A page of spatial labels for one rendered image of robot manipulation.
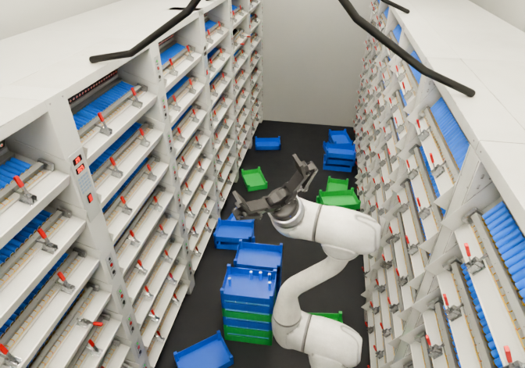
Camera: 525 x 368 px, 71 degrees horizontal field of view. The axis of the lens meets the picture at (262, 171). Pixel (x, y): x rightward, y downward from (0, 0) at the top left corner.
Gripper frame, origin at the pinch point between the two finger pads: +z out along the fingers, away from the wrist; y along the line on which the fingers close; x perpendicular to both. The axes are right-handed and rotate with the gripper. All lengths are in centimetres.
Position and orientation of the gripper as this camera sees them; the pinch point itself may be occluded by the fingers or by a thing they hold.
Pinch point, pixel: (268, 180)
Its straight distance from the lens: 71.4
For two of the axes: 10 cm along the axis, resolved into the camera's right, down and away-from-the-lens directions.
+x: 4.9, 7.8, -3.9
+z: -2.0, -3.3, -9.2
